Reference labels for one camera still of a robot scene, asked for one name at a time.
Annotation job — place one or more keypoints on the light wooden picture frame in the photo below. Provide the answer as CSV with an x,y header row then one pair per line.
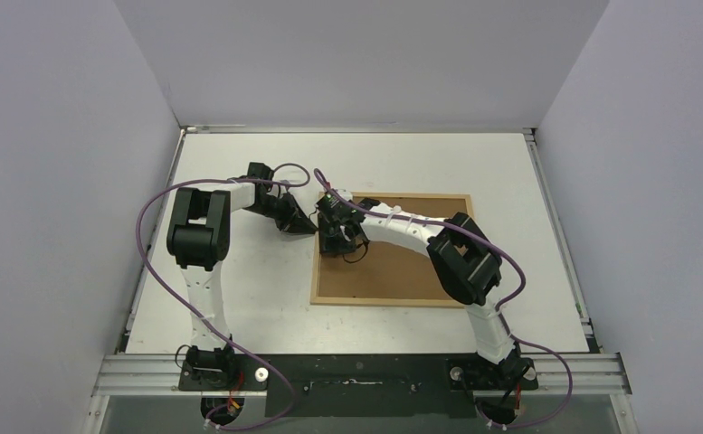
x,y
428,204

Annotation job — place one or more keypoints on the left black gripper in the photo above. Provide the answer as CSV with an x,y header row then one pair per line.
x,y
297,223

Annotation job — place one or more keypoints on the aluminium front rail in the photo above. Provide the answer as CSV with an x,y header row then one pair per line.
x,y
159,375

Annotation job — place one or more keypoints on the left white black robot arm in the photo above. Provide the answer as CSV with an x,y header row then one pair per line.
x,y
198,238

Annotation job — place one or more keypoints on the brown cardboard backing board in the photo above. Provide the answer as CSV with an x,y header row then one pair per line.
x,y
388,276

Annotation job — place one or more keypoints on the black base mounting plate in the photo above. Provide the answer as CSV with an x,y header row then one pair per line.
x,y
363,385

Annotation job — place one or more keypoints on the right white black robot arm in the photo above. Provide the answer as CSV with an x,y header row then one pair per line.
x,y
464,264

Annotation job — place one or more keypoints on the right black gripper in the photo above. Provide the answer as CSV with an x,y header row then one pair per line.
x,y
337,226

